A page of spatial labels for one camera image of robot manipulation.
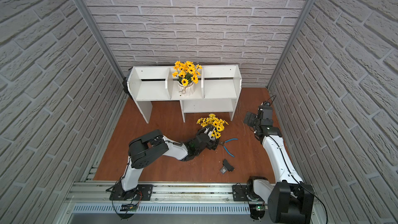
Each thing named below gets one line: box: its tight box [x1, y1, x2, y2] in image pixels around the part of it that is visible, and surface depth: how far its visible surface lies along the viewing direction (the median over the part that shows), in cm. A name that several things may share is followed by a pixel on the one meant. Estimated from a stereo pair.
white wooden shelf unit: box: [127, 64, 243, 124], surface depth 85 cm
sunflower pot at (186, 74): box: [172, 60, 203, 96], surface depth 75 cm
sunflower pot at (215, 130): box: [196, 113, 229, 142], surface depth 85 cm
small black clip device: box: [220, 158, 235, 175], surface depth 82 cm
